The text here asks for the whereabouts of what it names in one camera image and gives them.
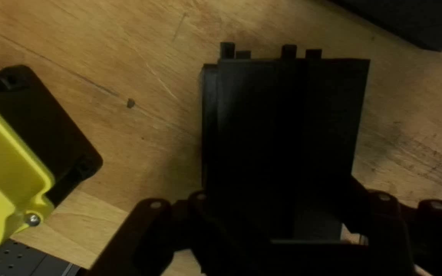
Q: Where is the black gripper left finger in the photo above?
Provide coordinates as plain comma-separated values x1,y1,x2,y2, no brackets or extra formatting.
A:
85,192,272,276

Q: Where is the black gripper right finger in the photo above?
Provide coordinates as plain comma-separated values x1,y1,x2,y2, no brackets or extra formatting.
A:
338,177,442,276

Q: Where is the black rail block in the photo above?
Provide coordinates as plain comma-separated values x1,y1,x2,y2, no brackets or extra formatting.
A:
334,0,442,53
202,42,371,241

